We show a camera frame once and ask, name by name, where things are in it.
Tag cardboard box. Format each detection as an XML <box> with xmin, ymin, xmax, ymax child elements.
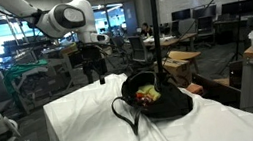
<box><xmin>152</xmin><ymin>54</ymin><xmax>194</xmax><ymax>91</ymax></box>

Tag wide black computer monitor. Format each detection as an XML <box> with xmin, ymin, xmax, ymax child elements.
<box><xmin>219</xmin><ymin>0</ymin><xmax>253</xmax><ymax>19</ymax></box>

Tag dark brown crate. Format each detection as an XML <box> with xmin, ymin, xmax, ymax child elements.
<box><xmin>190</xmin><ymin>66</ymin><xmax>245</xmax><ymax>116</ymax></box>

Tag black vertical pole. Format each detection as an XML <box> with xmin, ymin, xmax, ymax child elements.
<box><xmin>145</xmin><ymin>0</ymin><xmax>171</xmax><ymax>89</ymax></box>

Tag grey office chair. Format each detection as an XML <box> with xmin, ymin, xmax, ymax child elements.
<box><xmin>108</xmin><ymin>34</ymin><xmax>134</xmax><ymax>68</ymax></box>
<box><xmin>127</xmin><ymin>33</ymin><xmax>156</xmax><ymax>69</ymax></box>

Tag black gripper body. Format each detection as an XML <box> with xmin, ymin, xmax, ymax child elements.
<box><xmin>76</xmin><ymin>39</ymin><xmax>110</xmax><ymax>79</ymax></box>

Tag seated person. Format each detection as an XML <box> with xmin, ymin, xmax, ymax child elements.
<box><xmin>139</xmin><ymin>20</ymin><xmax>154</xmax><ymax>39</ymax></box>

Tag white tablecloth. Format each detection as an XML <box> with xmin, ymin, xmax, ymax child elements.
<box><xmin>40</xmin><ymin>52</ymin><xmax>253</xmax><ymax>141</ymax></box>

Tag orange block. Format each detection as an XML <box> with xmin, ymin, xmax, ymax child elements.
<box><xmin>184</xmin><ymin>80</ymin><xmax>205</xmax><ymax>97</ymax></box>

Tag wooden office table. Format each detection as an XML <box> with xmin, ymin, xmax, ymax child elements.
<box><xmin>141</xmin><ymin>30</ymin><xmax>200</xmax><ymax>59</ymax></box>

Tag black office chair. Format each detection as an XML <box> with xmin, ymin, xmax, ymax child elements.
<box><xmin>192</xmin><ymin>14</ymin><xmax>219</xmax><ymax>50</ymax></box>

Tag yellow cloth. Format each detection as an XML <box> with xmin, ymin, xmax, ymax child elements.
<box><xmin>135</xmin><ymin>82</ymin><xmax>163</xmax><ymax>104</ymax></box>

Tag green cloth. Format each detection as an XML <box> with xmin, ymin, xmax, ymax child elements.
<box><xmin>0</xmin><ymin>57</ymin><xmax>53</xmax><ymax>100</ymax></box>

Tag black bag with strap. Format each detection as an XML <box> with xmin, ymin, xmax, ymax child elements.
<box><xmin>106</xmin><ymin>63</ymin><xmax>198</xmax><ymax>139</ymax></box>

